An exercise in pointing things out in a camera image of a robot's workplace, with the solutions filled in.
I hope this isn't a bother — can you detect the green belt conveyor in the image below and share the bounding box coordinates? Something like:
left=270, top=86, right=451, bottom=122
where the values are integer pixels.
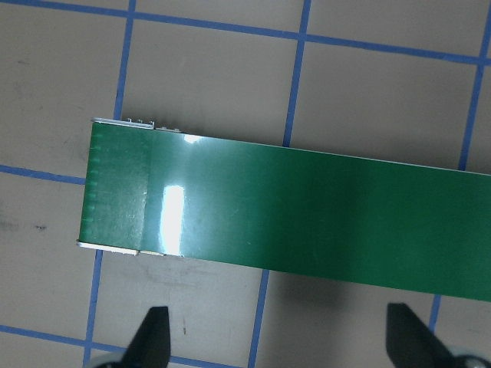
left=74, top=117, right=491, bottom=302

